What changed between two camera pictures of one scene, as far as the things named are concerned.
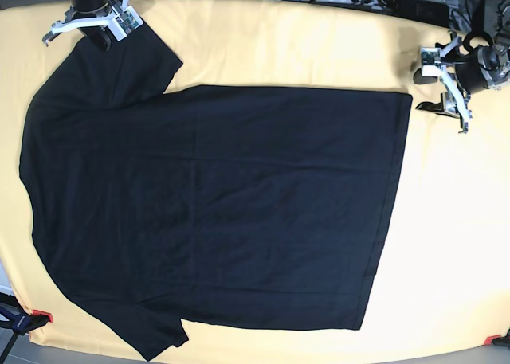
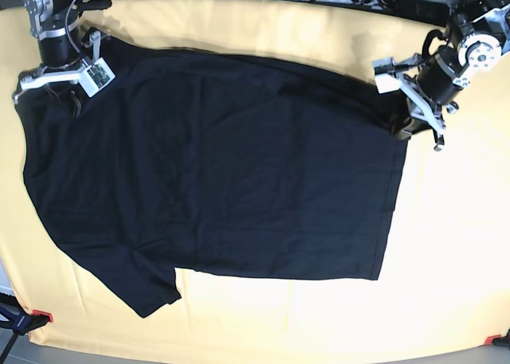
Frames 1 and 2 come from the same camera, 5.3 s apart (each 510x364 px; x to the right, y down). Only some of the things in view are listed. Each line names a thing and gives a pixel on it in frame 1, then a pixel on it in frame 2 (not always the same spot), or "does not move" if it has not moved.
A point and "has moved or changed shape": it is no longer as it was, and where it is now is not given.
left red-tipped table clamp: (22, 322) does not move
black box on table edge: (422, 10) does not move
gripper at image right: (445, 49) → (420, 105)
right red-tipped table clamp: (498, 340) does not move
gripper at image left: (75, 19) → (57, 72)
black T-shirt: (232, 205) has moved or changed shape
